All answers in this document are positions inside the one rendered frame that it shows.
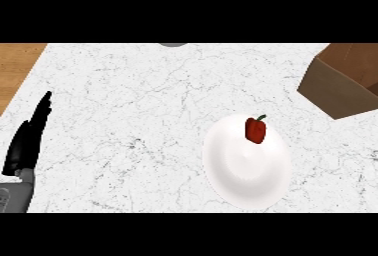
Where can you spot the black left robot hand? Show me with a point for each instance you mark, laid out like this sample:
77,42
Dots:
27,143

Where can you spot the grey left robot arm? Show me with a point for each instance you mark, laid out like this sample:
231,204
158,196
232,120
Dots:
16,195

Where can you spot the brown cardboard box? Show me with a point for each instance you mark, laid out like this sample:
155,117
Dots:
344,83

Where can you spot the grey round object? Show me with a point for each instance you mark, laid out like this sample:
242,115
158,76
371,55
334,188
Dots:
173,44

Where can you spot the red bell pepper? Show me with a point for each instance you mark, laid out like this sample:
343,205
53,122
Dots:
256,130

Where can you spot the white plate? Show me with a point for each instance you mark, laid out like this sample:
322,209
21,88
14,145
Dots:
245,170

